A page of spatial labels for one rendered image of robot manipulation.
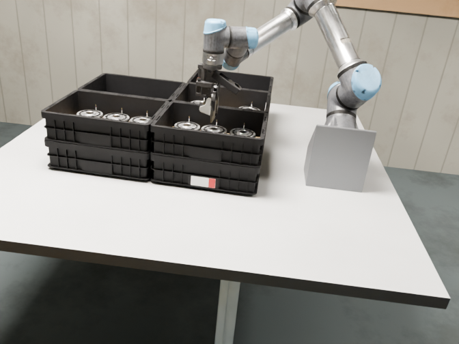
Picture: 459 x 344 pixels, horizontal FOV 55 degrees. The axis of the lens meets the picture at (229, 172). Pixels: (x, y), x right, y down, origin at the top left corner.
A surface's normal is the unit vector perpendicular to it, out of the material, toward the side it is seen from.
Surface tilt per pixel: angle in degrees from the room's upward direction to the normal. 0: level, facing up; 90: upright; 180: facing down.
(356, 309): 0
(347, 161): 90
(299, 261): 0
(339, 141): 90
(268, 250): 0
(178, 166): 90
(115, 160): 90
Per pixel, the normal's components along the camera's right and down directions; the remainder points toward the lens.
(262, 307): 0.08, -0.89
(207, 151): -0.13, 0.44
